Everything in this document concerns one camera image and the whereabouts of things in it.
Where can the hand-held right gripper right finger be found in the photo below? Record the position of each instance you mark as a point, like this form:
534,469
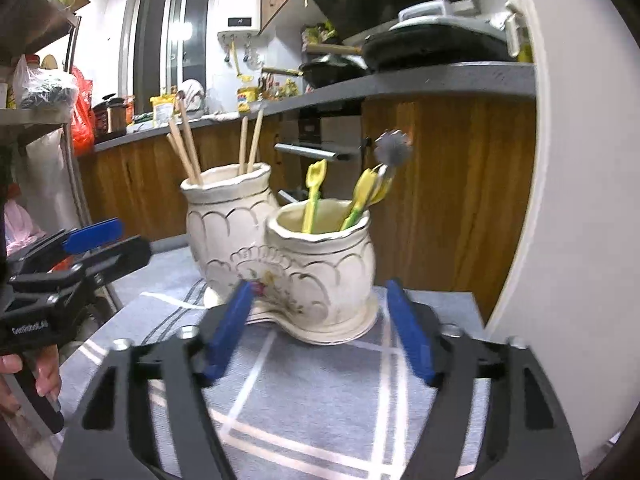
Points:
410,335

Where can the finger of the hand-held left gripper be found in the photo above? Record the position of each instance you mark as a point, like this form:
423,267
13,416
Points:
125,255
95,234

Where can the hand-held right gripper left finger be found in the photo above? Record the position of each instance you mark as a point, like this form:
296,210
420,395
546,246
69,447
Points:
230,330

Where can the cream ceramic utensil holder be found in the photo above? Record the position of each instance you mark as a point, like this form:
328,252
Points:
320,270

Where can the yellow plastic spoon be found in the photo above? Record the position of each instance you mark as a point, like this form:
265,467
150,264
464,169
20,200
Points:
314,195
359,200

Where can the silver metal fork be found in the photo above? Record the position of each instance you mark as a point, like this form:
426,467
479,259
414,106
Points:
395,147

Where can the person's left hand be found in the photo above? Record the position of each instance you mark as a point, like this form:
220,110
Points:
49,375

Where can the pink plastic bag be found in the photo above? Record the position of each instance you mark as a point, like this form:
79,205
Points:
20,222

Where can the red plastic bag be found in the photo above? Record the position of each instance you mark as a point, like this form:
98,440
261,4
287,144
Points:
82,115

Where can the dark cooking pot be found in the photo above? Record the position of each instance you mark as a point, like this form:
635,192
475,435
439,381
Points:
112,115

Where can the wooden kitchen cabinets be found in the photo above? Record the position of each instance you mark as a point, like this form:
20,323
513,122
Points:
450,210

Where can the yellow snack packet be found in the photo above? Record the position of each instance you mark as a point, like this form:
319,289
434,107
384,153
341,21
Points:
162,110

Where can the clear bag with dark contents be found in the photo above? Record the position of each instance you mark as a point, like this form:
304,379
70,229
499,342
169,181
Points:
45,85

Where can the crumpled white cloth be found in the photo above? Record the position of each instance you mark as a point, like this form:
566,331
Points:
192,92

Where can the kitchen window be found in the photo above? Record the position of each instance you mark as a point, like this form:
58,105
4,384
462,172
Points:
155,50

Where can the yellow oil bottle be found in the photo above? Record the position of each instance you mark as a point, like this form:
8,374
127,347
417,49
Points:
246,95

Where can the white appliance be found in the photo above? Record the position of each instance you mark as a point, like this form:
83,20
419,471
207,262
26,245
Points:
575,210

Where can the built-in oven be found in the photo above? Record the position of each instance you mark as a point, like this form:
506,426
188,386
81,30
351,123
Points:
325,130

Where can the metal shelf rack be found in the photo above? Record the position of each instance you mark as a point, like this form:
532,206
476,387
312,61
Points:
35,15

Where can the grey kitchen counter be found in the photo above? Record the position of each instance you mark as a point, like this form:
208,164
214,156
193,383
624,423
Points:
450,82

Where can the white water heater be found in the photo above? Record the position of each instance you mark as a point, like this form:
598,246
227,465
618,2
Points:
239,7

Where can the black wok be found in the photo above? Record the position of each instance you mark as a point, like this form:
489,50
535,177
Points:
335,70

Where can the black pan with lid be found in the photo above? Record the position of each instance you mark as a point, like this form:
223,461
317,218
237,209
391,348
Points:
430,47

